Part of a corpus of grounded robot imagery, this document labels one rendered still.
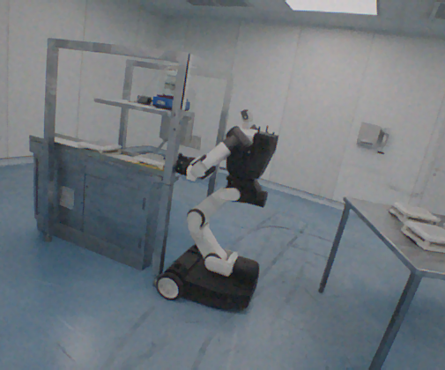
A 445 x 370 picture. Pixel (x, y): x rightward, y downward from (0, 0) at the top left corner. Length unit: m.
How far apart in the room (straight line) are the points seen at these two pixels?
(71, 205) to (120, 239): 0.53
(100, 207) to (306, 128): 3.86
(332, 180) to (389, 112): 1.40
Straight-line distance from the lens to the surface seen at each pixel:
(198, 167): 1.77
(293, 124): 5.48
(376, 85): 5.33
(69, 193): 2.77
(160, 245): 2.21
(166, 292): 2.29
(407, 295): 1.69
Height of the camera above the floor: 1.42
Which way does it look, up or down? 16 degrees down
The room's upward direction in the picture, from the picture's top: 10 degrees clockwise
